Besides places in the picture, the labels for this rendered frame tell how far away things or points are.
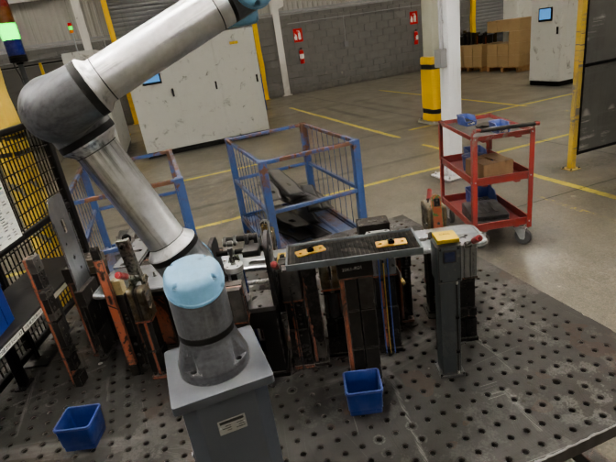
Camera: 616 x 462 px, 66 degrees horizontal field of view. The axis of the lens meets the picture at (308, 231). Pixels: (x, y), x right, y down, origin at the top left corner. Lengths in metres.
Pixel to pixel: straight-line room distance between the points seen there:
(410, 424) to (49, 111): 1.14
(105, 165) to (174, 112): 8.39
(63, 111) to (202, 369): 0.53
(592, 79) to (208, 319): 5.29
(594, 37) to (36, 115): 5.40
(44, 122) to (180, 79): 8.50
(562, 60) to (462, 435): 10.57
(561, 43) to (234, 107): 6.71
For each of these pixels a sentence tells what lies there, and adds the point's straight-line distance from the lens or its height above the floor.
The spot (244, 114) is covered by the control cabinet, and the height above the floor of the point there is 0.48.
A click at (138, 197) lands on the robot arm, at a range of 1.02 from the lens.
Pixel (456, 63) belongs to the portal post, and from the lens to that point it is 5.46.
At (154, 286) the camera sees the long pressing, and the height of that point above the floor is 1.00.
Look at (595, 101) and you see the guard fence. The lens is 5.95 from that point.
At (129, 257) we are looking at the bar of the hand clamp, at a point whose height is 1.15.
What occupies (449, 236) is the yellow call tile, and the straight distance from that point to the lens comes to 1.35.
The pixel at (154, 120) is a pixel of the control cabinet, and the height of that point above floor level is 0.67.
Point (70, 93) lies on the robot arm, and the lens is 0.85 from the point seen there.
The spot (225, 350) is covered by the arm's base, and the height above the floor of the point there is 1.16.
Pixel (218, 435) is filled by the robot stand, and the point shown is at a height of 0.99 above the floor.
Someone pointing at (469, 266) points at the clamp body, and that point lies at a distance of 1.58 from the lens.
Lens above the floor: 1.72
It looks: 22 degrees down
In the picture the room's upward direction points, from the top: 9 degrees counter-clockwise
